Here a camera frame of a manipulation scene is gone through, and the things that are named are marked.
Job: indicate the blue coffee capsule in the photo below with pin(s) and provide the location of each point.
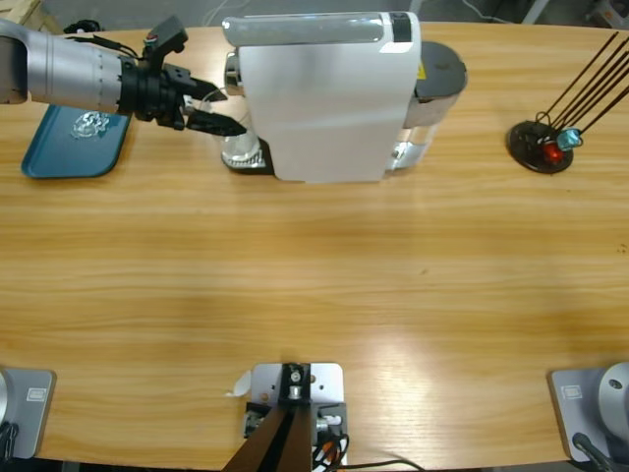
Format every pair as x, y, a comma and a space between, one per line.
571, 139

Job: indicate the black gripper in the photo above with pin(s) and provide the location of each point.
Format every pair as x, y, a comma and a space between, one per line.
147, 96

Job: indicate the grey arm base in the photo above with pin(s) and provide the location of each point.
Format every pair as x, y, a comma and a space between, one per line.
29, 413
585, 408

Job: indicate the white capsule coffee machine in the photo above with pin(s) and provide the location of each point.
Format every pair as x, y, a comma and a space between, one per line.
319, 108

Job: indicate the dark camera post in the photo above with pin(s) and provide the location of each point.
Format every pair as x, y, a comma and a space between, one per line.
275, 442

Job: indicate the metal drip tray grate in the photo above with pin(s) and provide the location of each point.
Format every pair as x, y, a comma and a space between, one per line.
245, 164

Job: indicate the yellow warning sticker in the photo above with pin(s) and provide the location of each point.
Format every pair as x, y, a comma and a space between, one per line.
421, 74

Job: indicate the clear glass cup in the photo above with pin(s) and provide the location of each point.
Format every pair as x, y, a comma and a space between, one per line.
241, 147

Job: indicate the black capsule holder with rods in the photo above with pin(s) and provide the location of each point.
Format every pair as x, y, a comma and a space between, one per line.
528, 147

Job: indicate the red coffee capsule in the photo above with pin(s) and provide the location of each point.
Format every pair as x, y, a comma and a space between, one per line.
554, 153

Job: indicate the black floor object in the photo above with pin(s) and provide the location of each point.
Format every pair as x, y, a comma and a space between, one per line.
84, 25

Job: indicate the white mounting block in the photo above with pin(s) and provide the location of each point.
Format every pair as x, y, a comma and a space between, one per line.
326, 381

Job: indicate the white frame leg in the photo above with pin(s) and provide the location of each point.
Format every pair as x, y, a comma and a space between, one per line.
535, 10

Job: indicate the teal plastic tray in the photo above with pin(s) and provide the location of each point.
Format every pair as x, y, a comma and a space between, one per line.
64, 152

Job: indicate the white tape scrap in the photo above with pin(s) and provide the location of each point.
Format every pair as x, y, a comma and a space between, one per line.
240, 386

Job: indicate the chrome coffee machine lever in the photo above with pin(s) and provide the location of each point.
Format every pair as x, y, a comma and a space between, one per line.
304, 29

